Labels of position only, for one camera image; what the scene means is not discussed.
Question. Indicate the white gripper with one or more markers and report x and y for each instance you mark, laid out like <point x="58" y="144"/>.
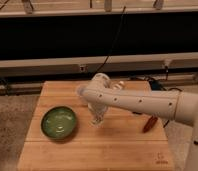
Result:
<point x="97" y="111"/>

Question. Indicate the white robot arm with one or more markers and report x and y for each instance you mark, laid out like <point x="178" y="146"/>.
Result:
<point x="182" y="107"/>

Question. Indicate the green ceramic bowl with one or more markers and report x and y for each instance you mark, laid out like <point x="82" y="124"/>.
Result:
<point x="58" y="122"/>

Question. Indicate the wooden cutting board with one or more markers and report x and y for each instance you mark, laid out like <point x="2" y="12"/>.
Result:
<point x="117" y="144"/>

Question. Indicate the red brown elongated object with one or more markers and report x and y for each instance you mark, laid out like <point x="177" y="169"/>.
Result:
<point x="150" y="124"/>

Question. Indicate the white metal rail frame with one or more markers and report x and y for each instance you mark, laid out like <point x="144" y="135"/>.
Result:
<point x="77" y="65"/>

